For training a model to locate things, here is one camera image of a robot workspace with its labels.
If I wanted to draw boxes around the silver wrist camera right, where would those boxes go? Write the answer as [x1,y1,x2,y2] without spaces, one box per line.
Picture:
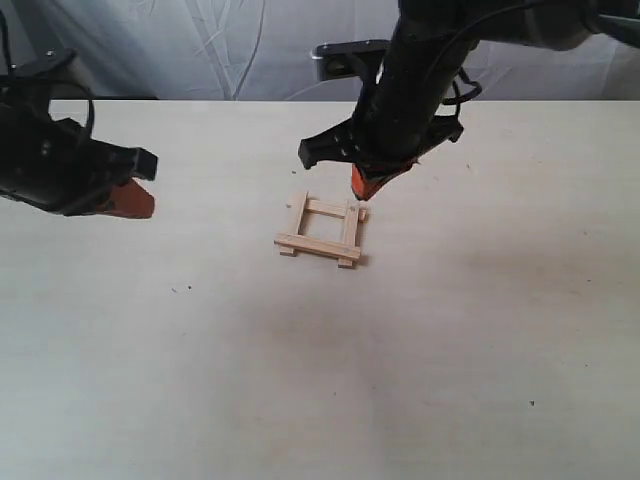
[311,39,390,82]

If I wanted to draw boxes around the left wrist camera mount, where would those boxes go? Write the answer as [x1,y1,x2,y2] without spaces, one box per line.
[12,48,85,99]

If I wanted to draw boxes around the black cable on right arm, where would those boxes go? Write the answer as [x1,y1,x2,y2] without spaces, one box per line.
[442,69,482,119]

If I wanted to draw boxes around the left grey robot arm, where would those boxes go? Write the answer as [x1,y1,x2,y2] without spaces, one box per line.
[1,23,158,219]

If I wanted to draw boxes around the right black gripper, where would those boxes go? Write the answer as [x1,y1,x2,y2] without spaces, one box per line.
[298,33,463,201]

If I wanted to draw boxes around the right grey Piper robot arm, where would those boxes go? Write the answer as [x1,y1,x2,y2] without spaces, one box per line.
[298,1,639,201]

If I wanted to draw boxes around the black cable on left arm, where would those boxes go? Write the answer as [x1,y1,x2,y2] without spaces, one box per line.
[44,79,97,146]

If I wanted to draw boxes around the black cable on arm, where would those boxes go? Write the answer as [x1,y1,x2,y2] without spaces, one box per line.
[442,69,482,119]
[44,79,97,146]

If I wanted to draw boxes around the wood strip two dots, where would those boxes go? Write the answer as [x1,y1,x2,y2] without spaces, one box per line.
[342,201,360,247]

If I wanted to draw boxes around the wood strip with dot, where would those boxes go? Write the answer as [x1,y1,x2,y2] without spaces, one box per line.
[274,233,361,262]

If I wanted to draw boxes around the white wrinkled backdrop cloth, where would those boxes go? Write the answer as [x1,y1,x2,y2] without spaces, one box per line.
[1,0,639,101]

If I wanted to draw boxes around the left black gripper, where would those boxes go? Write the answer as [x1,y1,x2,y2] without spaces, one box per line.
[1,79,158,219]

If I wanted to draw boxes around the plain wood strip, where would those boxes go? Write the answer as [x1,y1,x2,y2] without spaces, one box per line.
[287,190,308,234]

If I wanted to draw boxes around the top horizontal wood strip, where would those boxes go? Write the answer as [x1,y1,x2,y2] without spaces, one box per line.
[305,198,368,222]

